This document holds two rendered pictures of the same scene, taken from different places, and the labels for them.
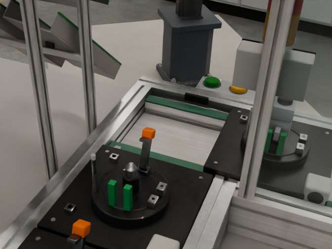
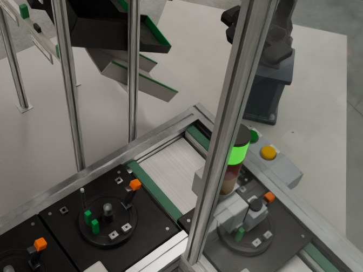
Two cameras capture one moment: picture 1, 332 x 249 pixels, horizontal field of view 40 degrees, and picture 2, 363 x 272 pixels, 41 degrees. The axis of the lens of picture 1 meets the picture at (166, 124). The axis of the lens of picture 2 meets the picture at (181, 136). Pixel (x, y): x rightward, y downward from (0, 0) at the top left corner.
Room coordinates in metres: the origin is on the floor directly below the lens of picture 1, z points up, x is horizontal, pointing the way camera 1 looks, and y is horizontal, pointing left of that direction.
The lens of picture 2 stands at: (0.17, -0.29, 2.03)
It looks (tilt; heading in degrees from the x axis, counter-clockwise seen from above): 52 degrees down; 24
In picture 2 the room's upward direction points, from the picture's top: 8 degrees clockwise
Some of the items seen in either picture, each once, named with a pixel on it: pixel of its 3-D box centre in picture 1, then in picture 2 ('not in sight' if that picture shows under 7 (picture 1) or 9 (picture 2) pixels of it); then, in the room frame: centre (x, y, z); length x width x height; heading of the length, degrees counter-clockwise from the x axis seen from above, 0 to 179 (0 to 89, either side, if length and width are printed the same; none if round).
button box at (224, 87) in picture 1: (236, 99); not in sight; (1.01, -0.18, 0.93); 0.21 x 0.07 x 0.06; 71
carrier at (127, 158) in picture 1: (131, 180); (107, 212); (0.59, 0.06, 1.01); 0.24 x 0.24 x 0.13; 71
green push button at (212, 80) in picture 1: (212, 83); not in sight; (1.03, -0.11, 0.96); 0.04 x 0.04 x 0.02
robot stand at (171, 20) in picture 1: (186, 47); not in sight; (1.24, -0.05, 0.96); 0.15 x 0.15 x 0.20; 19
